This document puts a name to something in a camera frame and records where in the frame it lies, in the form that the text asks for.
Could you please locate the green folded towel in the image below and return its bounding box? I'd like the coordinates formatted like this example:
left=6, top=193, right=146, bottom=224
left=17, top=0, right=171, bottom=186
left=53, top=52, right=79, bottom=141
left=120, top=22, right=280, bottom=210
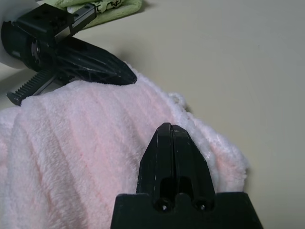
left=45, top=0, right=144, bottom=30

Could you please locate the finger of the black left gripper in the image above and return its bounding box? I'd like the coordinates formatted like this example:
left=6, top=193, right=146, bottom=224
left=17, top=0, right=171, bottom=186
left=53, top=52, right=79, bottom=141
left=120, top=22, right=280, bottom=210
left=51, top=53, right=138, bottom=87
left=61, top=36, right=137, bottom=79

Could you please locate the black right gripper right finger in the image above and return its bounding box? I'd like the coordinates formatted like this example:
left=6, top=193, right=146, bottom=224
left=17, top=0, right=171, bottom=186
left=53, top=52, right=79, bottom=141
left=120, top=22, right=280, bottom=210
left=170, top=124, right=216, bottom=208

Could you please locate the pink terry towel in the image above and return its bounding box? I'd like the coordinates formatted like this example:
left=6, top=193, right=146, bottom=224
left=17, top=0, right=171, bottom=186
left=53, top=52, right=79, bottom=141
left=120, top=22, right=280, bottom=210
left=0, top=59, right=250, bottom=229

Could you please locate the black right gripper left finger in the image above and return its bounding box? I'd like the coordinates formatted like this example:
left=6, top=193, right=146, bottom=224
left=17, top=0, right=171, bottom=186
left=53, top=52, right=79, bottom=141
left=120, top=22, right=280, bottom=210
left=135, top=122, right=173, bottom=208

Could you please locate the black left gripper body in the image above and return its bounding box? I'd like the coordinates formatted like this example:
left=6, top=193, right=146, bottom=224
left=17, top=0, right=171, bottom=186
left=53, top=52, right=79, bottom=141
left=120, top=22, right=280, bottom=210
left=1, top=3, right=98, bottom=106

